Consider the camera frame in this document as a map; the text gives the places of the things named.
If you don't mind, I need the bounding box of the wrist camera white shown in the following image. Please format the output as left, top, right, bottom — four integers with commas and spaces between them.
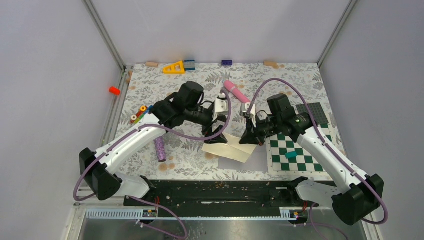
240, 102, 257, 128
212, 97, 229, 122

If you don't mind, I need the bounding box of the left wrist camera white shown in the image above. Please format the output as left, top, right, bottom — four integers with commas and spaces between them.
212, 97, 229, 122

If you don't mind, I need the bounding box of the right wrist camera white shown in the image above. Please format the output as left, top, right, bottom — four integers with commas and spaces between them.
240, 102, 257, 128

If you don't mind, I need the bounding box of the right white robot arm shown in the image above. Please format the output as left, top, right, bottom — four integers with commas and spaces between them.
239, 94, 384, 226

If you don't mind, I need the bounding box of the wooden block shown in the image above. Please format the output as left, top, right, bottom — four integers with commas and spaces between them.
145, 61, 159, 68
263, 60, 280, 69

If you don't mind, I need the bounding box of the blue grey lego brick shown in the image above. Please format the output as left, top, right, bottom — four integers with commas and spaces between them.
183, 59, 196, 71

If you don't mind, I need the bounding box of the dark purple lego brick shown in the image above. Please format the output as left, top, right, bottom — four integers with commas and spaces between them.
221, 60, 233, 66

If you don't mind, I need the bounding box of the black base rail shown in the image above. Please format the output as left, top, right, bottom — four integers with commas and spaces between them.
142, 180, 312, 218

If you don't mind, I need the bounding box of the pink toy microphone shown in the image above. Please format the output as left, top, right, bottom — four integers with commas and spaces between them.
223, 79, 251, 104

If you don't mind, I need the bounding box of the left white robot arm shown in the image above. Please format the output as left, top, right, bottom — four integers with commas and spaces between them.
73, 81, 232, 206

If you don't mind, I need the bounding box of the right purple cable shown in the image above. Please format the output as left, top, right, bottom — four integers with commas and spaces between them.
246, 78, 390, 240

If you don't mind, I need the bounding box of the floral table mat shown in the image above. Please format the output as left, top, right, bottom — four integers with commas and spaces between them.
104, 62, 347, 182

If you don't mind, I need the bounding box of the orange red cylinder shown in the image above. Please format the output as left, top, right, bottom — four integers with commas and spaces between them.
108, 86, 121, 96

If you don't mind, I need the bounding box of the yellow triangle toy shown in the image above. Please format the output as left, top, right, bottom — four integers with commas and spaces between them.
162, 60, 186, 75

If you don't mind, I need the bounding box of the purple glitter microphone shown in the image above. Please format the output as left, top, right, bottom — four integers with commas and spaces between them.
154, 136, 167, 163

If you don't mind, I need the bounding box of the green white chessboard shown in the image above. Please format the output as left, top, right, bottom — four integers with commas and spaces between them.
266, 134, 327, 176

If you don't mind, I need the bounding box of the wooden block left back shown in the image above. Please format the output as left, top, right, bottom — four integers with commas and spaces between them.
145, 61, 159, 68

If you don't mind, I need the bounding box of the colourful lego toy stack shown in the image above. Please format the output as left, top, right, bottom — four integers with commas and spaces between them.
129, 105, 153, 124

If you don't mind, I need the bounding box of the wooden block right back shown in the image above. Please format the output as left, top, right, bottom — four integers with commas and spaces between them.
263, 60, 280, 69

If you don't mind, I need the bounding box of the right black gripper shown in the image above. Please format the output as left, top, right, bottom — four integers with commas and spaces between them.
239, 114, 282, 146

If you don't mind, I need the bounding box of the teal block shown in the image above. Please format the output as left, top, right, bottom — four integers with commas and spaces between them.
285, 151, 298, 159

